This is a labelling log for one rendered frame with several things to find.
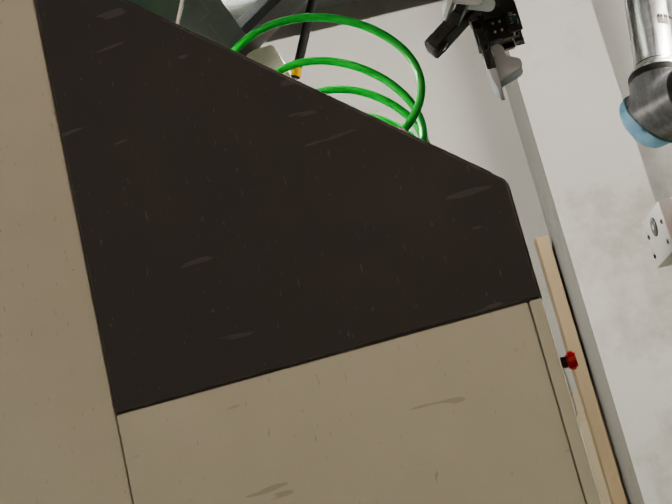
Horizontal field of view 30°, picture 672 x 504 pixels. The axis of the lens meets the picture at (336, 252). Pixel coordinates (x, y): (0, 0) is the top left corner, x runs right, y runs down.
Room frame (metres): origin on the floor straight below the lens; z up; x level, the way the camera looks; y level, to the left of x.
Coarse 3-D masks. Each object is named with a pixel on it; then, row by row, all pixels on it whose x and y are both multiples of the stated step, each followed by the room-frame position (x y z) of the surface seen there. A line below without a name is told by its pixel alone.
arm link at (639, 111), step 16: (624, 0) 2.29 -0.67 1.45; (640, 0) 2.25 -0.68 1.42; (656, 0) 2.24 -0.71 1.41; (640, 16) 2.25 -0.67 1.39; (656, 16) 2.24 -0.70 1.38; (640, 32) 2.24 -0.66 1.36; (656, 32) 2.23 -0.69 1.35; (640, 48) 2.24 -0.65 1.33; (656, 48) 2.23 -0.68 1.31; (640, 64) 2.24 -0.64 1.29; (656, 64) 2.21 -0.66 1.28; (640, 80) 2.22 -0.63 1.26; (656, 80) 2.20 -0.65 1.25; (640, 96) 2.22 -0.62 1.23; (656, 96) 2.19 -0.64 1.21; (624, 112) 2.26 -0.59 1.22; (640, 112) 2.23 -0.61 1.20; (656, 112) 2.20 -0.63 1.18; (640, 128) 2.24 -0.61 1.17; (656, 128) 2.23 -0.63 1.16; (656, 144) 2.27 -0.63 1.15
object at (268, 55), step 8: (264, 48) 2.31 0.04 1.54; (272, 48) 2.31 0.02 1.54; (248, 56) 2.31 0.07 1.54; (256, 56) 2.31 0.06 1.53; (264, 56) 2.31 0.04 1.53; (272, 56) 2.31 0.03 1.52; (280, 56) 2.36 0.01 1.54; (264, 64) 2.31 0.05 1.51; (272, 64) 2.31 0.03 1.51; (280, 64) 2.31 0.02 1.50; (288, 72) 2.31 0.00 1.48
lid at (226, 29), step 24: (144, 0) 1.90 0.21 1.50; (168, 0) 1.96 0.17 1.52; (192, 0) 2.01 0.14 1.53; (216, 0) 2.07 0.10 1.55; (240, 0) 2.16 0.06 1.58; (264, 0) 2.23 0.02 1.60; (288, 0) 2.26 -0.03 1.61; (192, 24) 2.07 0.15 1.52; (216, 24) 2.13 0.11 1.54; (240, 24) 2.23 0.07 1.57
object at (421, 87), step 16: (288, 16) 1.94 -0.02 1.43; (304, 16) 1.94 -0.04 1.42; (320, 16) 1.93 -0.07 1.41; (336, 16) 1.93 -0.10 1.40; (256, 32) 1.95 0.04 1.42; (384, 32) 1.92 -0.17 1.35; (240, 48) 1.96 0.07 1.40; (400, 48) 1.92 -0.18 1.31; (416, 64) 1.91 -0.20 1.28; (416, 80) 1.92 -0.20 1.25; (416, 96) 1.92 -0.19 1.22; (416, 112) 1.92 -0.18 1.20
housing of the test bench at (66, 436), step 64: (0, 0) 1.65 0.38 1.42; (0, 64) 1.65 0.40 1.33; (0, 128) 1.66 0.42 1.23; (0, 192) 1.66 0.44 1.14; (64, 192) 1.64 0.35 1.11; (0, 256) 1.66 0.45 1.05; (64, 256) 1.65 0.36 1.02; (0, 320) 1.66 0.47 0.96; (64, 320) 1.65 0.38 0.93; (0, 384) 1.66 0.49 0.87; (64, 384) 1.65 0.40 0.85; (0, 448) 1.67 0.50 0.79; (64, 448) 1.65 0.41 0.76
